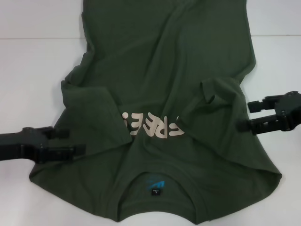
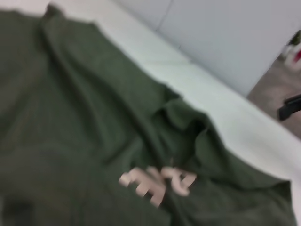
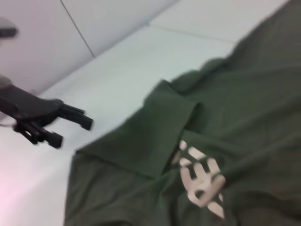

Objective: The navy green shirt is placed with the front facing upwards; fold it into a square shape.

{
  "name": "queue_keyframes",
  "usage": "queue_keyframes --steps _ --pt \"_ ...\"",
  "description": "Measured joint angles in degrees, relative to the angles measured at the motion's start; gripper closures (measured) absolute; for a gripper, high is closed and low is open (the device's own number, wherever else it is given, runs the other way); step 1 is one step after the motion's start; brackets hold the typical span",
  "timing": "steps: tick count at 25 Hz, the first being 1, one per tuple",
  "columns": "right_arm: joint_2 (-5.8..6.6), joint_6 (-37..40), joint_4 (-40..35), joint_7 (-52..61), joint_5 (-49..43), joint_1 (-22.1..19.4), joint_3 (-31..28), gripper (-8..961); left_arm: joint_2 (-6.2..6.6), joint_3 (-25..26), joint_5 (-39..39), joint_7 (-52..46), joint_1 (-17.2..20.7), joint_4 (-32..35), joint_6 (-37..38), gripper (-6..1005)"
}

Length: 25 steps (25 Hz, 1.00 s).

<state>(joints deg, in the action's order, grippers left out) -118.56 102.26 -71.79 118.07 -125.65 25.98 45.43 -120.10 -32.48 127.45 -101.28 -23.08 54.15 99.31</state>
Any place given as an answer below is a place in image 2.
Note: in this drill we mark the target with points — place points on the dark green printed t-shirt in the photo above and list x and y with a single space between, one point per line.
82 117

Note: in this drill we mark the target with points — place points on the red white blurred object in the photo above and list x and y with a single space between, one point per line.
295 51

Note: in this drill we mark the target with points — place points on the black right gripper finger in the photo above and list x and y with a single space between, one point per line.
290 107

